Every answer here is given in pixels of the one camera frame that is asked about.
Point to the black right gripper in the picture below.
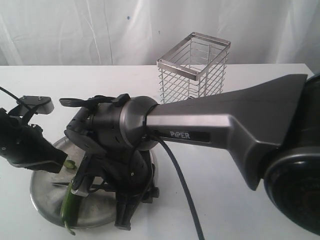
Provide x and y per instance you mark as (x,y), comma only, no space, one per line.
(129,173)

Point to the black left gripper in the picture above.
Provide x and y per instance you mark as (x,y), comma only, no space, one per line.
(24,146)

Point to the black kitchen knife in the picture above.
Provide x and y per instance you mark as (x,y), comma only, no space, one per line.
(62,184)

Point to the green cucumber with stem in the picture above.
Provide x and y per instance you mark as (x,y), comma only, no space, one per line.
(69,210)

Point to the steel wire utensil basket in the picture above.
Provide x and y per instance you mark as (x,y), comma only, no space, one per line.
(194,68)

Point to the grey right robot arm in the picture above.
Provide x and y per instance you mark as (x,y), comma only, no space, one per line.
(271,131)

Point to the round stainless steel plate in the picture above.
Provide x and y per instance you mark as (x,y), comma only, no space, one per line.
(95,210)

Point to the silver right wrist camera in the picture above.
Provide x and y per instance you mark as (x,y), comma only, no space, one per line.
(83,179)

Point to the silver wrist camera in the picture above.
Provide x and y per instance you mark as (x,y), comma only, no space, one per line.
(83,179)
(29,105)

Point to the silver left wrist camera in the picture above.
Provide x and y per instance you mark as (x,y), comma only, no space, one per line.
(29,105)

